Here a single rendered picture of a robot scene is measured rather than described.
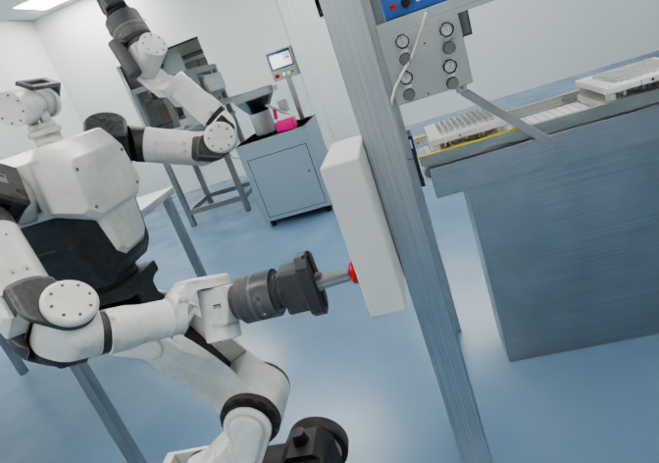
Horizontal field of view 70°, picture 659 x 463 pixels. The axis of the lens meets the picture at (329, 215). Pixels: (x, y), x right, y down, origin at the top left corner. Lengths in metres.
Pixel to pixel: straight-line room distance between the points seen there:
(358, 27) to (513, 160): 0.89
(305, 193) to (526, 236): 2.60
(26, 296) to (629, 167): 1.57
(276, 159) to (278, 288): 3.17
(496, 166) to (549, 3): 5.27
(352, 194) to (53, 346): 0.49
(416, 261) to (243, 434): 0.58
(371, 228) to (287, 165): 3.28
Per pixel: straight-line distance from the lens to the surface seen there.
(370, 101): 0.77
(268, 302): 0.84
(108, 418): 2.01
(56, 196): 1.00
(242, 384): 1.16
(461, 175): 1.53
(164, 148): 1.25
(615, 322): 1.95
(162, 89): 1.29
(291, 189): 4.03
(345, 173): 0.68
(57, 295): 0.79
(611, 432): 1.70
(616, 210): 1.75
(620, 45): 7.01
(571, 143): 1.58
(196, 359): 1.13
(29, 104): 1.08
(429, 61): 1.43
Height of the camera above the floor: 1.23
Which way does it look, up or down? 18 degrees down
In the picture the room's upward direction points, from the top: 19 degrees counter-clockwise
